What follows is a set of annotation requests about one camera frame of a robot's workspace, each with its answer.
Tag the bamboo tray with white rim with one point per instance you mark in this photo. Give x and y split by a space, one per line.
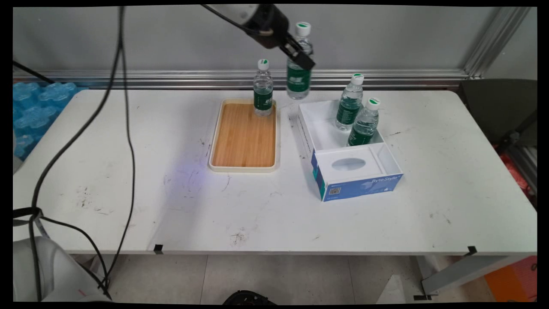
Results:
244 137

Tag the green label water bottle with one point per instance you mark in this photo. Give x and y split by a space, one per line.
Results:
298 81
263 92
364 126
349 105

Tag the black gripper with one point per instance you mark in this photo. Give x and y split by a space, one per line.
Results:
268 23

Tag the black round floor object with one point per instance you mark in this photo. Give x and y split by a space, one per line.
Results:
248 298

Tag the white and blue cardboard box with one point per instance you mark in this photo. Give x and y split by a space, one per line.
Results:
356 171

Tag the orange box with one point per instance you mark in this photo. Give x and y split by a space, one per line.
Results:
512 281

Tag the black tape piece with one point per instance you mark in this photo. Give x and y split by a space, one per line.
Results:
158 249
422 297
472 251

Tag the red bag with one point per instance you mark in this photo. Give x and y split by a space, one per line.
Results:
517 171

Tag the grey table leg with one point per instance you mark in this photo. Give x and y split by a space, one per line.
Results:
463 270

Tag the upright aluminium frame post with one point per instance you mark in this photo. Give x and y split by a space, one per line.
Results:
493 40

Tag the horizontal aluminium frame rail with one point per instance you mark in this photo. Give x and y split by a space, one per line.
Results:
171 79

